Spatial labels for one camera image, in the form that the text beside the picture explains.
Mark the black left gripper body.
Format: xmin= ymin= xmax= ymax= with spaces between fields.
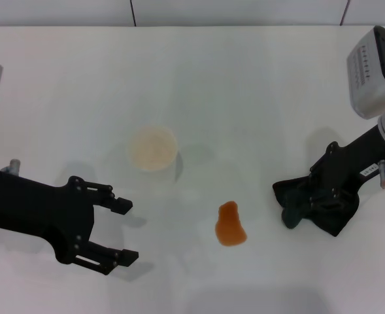
xmin=0 ymin=169 xmax=97 ymax=265

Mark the brown water stain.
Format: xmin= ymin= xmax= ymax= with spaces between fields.
xmin=214 ymin=200 xmax=248 ymax=247

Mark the dark blue rag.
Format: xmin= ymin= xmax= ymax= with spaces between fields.
xmin=272 ymin=177 xmax=360 ymax=238

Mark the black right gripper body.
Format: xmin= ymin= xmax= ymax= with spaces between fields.
xmin=325 ymin=126 xmax=385 ymax=198

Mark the white paper cup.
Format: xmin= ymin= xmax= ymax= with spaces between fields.
xmin=127 ymin=126 xmax=180 ymax=173

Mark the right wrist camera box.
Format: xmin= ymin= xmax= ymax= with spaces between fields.
xmin=346 ymin=25 xmax=385 ymax=120

